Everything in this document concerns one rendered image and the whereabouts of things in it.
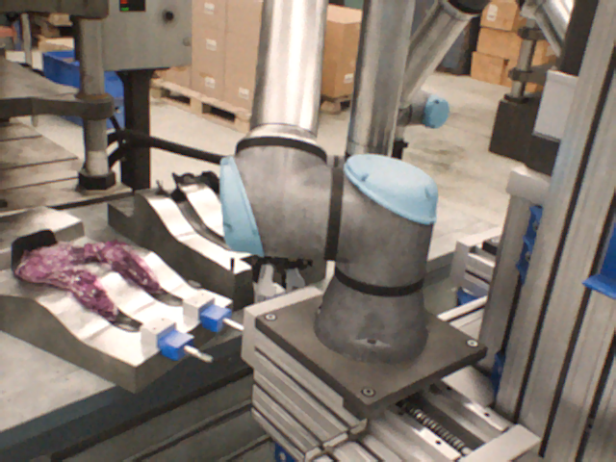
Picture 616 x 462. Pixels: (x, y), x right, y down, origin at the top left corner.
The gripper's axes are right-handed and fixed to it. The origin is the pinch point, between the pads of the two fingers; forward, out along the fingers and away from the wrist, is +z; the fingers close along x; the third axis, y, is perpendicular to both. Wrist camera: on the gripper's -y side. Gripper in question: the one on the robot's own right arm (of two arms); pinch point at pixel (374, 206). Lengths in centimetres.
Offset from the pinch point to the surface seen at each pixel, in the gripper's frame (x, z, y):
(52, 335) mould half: -90, 1, 24
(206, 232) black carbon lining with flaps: -52, -3, 4
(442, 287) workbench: 15.1, 20.6, 15.1
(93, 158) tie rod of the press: -58, -3, -50
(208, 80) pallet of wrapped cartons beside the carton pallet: 137, 56, -365
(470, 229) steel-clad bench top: 22.1, 4.5, 14.8
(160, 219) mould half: -60, -6, -1
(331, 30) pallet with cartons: 238, 16, -346
